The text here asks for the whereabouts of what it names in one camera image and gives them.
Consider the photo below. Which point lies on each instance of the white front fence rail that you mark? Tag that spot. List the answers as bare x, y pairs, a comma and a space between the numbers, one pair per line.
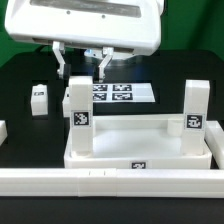
112, 182

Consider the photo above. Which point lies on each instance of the white left fence block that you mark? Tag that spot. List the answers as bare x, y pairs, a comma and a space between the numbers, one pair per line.
3, 131

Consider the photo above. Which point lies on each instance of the white right fence block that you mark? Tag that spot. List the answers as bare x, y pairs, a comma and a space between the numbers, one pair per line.
214, 136

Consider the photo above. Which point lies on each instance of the white fence block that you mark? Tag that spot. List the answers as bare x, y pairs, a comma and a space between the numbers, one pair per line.
214, 136
3, 131

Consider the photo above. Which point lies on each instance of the white marker base plate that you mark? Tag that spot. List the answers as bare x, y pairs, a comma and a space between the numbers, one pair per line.
123, 92

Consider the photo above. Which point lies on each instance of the white desk top tray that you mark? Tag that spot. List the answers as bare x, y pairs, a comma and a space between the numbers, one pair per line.
138, 142

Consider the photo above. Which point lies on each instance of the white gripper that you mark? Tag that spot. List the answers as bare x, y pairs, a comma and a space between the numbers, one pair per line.
128, 26

